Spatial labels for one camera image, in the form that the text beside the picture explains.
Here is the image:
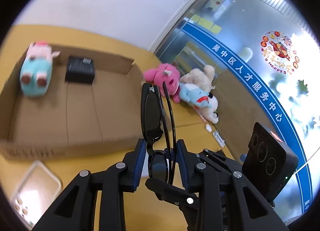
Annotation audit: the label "white phone case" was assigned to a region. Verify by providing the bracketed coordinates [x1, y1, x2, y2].
[10, 160, 62, 230]

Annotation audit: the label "black sunglasses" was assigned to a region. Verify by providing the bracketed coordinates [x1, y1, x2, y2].
[140, 82, 177, 184]

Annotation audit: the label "black product box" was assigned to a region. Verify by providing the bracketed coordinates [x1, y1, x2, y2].
[65, 56, 95, 85]

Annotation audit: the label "teal and pink pig plush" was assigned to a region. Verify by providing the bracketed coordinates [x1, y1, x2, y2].
[19, 41, 61, 98]

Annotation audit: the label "white small packet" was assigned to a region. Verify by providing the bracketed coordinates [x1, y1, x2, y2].
[212, 130, 225, 148]

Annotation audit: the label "white earbud case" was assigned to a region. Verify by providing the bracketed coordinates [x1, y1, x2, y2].
[205, 124, 212, 133]

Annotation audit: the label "cardboard box tray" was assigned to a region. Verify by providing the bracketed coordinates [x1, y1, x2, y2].
[1, 45, 143, 160]

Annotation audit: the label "light blue elephant plush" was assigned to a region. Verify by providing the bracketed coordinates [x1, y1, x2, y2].
[179, 83, 212, 109]

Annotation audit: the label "cream bear plush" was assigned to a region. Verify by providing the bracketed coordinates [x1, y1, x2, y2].
[180, 65, 219, 124]

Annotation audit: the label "festive round window sticker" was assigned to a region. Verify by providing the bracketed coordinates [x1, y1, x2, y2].
[260, 30, 300, 75]

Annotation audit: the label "pink bear plush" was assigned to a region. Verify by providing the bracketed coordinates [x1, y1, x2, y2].
[143, 63, 181, 103]

